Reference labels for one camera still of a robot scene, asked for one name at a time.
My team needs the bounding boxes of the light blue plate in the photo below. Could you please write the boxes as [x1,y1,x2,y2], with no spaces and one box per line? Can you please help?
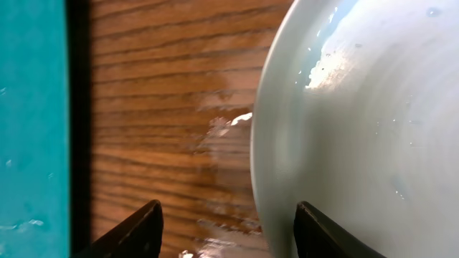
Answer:
[250,0,458,257]

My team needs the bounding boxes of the turquoise plastic tray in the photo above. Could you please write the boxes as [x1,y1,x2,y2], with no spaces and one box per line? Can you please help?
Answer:
[1,0,70,257]

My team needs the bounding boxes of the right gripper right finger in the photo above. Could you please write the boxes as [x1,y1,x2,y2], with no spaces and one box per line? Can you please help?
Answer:
[293,201,384,258]

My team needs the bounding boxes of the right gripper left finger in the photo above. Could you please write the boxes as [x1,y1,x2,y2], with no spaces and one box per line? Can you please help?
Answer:
[73,200,164,258]

